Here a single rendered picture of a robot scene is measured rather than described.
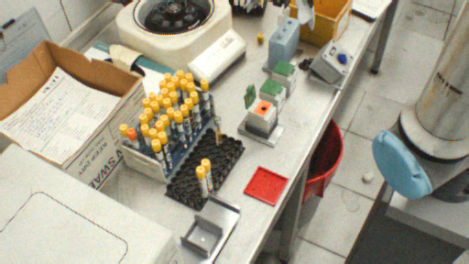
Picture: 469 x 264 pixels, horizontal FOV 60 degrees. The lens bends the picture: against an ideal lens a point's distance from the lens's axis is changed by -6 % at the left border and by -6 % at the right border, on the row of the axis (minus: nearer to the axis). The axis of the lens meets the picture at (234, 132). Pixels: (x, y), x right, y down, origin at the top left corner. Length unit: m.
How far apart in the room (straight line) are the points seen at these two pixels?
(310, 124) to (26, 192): 0.62
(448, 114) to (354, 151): 1.48
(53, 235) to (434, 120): 0.49
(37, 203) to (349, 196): 1.51
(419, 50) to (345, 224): 1.21
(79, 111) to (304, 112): 0.50
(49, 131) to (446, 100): 0.75
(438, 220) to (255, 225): 0.34
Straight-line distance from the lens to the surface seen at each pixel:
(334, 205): 1.87
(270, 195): 0.85
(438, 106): 0.58
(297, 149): 0.92
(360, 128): 2.12
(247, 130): 0.92
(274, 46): 1.00
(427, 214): 0.85
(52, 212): 0.55
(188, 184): 0.85
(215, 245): 0.75
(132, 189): 0.89
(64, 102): 1.00
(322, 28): 1.10
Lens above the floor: 1.62
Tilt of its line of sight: 52 degrees down
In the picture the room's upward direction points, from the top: 3 degrees counter-clockwise
